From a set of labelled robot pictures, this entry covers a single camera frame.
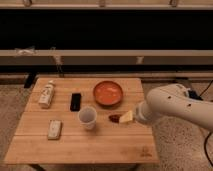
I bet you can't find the white bottle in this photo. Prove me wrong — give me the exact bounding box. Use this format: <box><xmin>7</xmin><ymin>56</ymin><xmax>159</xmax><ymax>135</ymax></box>
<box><xmin>38</xmin><ymin>80</ymin><xmax>55</xmax><ymax>109</ymax></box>

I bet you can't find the translucent plastic cup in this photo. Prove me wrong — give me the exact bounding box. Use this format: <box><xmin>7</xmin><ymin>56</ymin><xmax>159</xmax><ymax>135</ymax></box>
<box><xmin>78</xmin><ymin>106</ymin><xmax>97</xmax><ymax>130</ymax></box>

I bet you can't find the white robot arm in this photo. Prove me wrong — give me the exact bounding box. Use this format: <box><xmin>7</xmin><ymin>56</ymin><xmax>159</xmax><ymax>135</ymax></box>
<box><xmin>119</xmin><ymin>83</ymin><xmax>213</xmax><ymax>132</ymax></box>

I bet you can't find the wooden table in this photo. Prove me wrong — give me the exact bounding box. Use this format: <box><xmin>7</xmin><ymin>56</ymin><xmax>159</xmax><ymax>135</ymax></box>
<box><xmin>4</xmin><ymin>78</ymin><xmax>159</xmax><ymax>164</ymax></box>

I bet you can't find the black cable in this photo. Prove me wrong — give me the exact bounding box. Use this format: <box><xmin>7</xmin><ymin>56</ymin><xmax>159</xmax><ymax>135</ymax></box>
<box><xmin>199</xmin><ymin>79</ymin><xmax>213</xmax><ymax>168</ymax></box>

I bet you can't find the dark red dried item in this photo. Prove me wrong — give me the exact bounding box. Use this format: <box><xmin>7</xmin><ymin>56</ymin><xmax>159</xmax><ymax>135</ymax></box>
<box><xmin>109</xmin><ymin>115</ymin><xmax>121</xmax><ymax>123</ymax></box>

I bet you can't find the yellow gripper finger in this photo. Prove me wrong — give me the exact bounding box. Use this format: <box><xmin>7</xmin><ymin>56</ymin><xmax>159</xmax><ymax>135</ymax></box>
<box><xmin>119</xmin><ymin>111</ymin><xmax>133</xmax><ymax>123</ymax></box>

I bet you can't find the black rectangular block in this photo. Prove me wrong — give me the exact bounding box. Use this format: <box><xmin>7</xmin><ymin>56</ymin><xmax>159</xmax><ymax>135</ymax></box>
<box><xmin>70</xmin><ymin>93</ymin><xmax>81</xmax><ymax>111</ymax></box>

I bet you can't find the orange bowl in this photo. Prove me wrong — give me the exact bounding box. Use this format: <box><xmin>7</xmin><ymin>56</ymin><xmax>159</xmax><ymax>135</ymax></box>
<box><xmin>93</xmin><ymin>80</ymin><xmax>123</xmax><ymax>106</ymax></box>

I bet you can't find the blue power box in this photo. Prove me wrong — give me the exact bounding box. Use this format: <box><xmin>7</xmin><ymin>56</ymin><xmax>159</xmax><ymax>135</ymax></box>
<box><xmin>188</xmin><ymin>90</ymin><xmax>203</xmax><ymax>101</ymax></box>

